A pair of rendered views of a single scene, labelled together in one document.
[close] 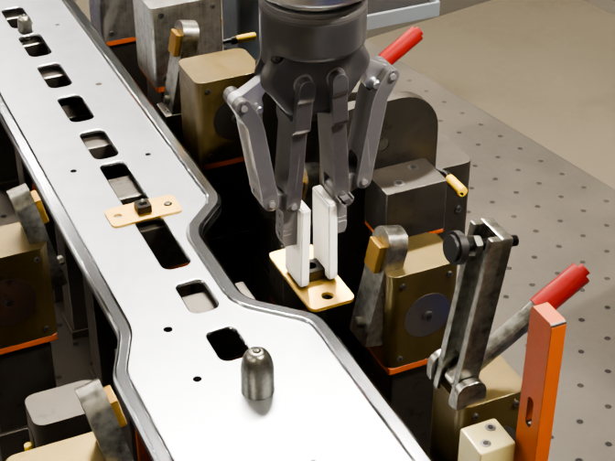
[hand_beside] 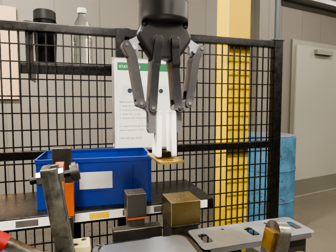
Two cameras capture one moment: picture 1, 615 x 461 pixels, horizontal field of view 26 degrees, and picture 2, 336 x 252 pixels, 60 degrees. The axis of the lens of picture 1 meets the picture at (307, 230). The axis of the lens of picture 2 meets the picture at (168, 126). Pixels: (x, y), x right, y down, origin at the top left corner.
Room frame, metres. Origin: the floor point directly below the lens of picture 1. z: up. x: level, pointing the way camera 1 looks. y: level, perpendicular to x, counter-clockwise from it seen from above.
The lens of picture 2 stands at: (1.29, 0.06, 1.30)
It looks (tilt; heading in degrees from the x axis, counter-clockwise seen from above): 4 degrees down; 187
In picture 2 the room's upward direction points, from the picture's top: straight up
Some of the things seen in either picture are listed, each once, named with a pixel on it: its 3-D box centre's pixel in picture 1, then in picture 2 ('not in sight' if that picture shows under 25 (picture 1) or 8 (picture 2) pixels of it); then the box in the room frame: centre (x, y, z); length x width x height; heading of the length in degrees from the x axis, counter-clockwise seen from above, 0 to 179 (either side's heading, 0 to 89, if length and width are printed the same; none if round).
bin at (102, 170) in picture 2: not in sight; (96, 174); (0.49, -0.25, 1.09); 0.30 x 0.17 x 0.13; 110
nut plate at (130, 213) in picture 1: (143, 208); not in sight; (1.28, 0.19, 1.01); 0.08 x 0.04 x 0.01; 115
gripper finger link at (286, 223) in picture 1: (275, 215); (181, 115); (0.84, 0.02, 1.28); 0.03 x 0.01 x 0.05; 115
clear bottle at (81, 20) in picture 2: not in sight; (82, 38); (0.31, -0.36, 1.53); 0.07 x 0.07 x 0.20
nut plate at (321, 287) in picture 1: (310, 272); (164, 154); (0.85, 0.00, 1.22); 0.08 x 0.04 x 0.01; 25
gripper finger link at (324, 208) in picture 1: (325, 232); (156, 133); (0.85, -0.01, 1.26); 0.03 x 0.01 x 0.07; 25
